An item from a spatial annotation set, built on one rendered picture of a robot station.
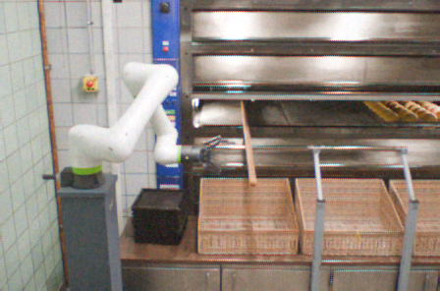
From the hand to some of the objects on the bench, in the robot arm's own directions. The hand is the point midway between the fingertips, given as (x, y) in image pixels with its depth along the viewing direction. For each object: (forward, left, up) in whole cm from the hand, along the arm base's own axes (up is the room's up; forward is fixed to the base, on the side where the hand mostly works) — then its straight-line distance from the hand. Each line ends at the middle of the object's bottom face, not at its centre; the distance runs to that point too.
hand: (233, 155), depth 237 cm
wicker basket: (+8, +31, -60) cm, 68 cm away
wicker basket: (+67, +30, -60) cm, 96 cm away
